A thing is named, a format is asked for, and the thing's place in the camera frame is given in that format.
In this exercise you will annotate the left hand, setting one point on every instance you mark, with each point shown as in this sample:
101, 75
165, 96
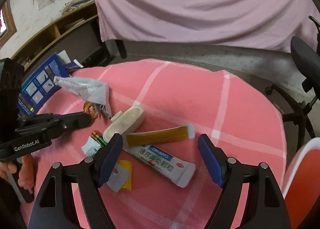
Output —
26, 177

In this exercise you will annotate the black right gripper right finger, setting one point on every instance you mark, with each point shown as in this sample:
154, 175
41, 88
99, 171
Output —
265, 206

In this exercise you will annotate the yellow white small packet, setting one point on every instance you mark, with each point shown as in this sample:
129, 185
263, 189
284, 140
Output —
121, 177

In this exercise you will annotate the wooden wall shelf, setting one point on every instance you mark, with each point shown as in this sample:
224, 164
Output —
38, 45

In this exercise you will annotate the brown pretzel snack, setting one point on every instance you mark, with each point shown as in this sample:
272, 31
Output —
90, 109

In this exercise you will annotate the red white plastic bin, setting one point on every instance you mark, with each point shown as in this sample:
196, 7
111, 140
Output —
301, 187

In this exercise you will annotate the black mesh office chair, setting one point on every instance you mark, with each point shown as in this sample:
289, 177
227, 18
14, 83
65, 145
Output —
295, 77

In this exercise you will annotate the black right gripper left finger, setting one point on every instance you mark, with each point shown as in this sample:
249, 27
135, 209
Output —
54, 206

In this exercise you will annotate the pink hanging cloth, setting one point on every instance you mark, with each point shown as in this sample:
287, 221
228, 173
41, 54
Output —
258, 24

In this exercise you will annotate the white green medicine sachet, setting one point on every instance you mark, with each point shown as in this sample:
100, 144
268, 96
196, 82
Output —
174, 169

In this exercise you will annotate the blue cardboard box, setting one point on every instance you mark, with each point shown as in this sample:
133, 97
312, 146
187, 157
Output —
37, 89

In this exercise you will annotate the cream plastic case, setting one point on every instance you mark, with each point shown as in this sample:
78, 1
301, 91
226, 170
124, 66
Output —
125, 122

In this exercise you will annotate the crumpled grey white wrapper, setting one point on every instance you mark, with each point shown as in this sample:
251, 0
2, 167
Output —
89, 90

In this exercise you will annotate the green gold battery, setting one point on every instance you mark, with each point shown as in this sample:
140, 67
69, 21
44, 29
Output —
98, 137

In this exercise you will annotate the small white torn wrapper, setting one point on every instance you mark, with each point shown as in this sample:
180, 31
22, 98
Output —
91, 147

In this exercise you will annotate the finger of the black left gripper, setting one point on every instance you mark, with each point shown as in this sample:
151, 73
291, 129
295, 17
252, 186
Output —
70, 122

